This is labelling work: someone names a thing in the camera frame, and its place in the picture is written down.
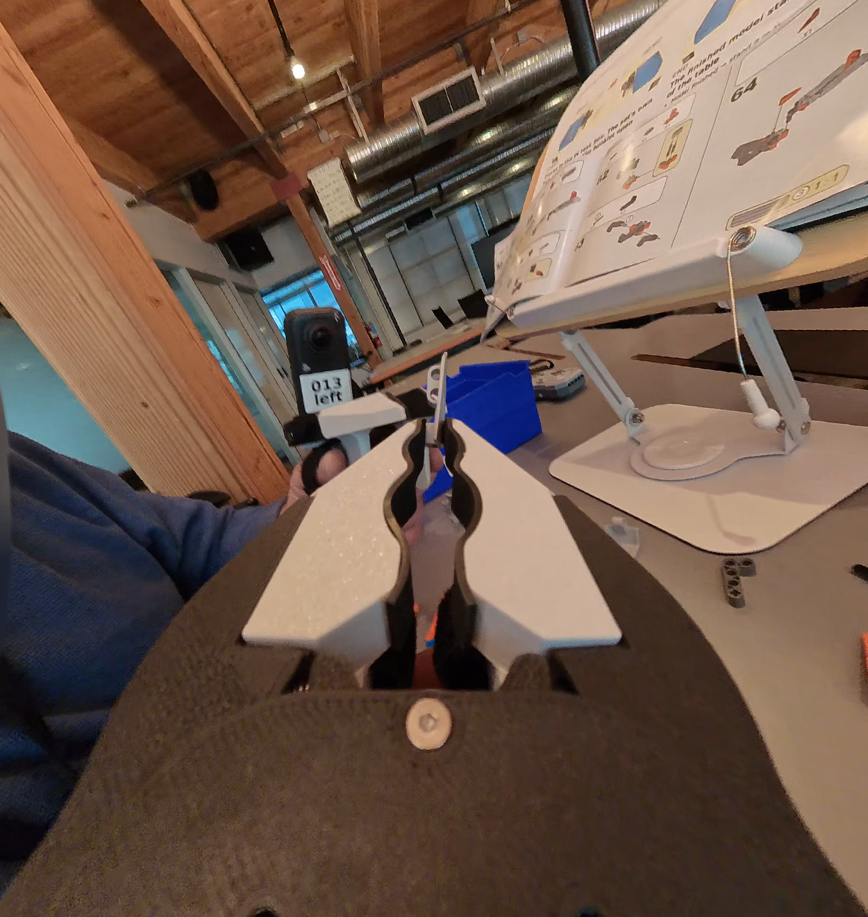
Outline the person's left forearm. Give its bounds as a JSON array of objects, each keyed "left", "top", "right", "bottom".
[{"left": 7, "top": 430, "right": 291, "bottom": 646}]

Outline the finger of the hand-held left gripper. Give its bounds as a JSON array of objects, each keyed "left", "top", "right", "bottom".
[{"left": 318, "top": 392, "right": 408, "bottom": 461}]

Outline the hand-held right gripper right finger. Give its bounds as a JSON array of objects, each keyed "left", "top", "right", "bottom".
[{"left": 434, "top": 417, "right": 623, "bottom": 692}]

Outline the blue plastic bin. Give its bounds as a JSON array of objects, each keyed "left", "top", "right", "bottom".
[{"left": 423, "top": 360, "right": 544, "bottom": 502}]

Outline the black wall speaker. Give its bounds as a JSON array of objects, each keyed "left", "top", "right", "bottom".
[{"left": 217, "top": 228, "right": 276, "bottom": 272}]

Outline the white vent grille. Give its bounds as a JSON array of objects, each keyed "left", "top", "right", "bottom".
[{"left": 411, "top": 67, "right": 487, "bottom": 134}]

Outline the white book stand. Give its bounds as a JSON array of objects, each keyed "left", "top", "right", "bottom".
[{"left": 480, "top": 208, "right": 868, "bottom": 556}]

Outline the person's blue clothed torso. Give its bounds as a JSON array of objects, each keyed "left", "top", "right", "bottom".
[{"left": 0, "top": 573, "right": 191, "bottom": 868}]

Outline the light grey thin toy piece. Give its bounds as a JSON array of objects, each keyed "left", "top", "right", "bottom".
[{"left": 421, "top": 351, "right": 454, "bottom": 491}]

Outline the person's left hand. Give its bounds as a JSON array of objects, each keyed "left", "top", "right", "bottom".
[{"left": 279, "top": 450, "right": 350, "bottom": 514}]

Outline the black monitor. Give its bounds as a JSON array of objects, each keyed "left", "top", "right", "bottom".
[{"left": 471, "top": 224, "right": 522, "bottom": 289}]

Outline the dark grey short beam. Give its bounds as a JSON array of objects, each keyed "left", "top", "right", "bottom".
[{"left": 718, "top": 556, "right": 759, "bottom": 610}]

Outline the black ceiling pipe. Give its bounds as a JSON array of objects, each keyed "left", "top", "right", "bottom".
[{"left": 557, "top": 0, "right": 605, "bottom": 67}]

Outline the silver ventilation duct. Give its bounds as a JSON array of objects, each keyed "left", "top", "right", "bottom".
[{"left": 343, "top": 0, "right": 667, "bottom": 189}]

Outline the grey toy control hub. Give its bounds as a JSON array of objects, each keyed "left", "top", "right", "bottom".
[{"left": 530, "top": 360, "right": 589, "bottom": 402}]

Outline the toy instruction booklet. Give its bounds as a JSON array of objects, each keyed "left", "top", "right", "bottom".
[{"left": 490, "top": 0, "right": 868, "bottom": 310}]

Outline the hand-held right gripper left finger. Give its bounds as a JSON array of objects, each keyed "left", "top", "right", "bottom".
[{"left": 242, "top": 419, "right": 424, "bottom": 690}]

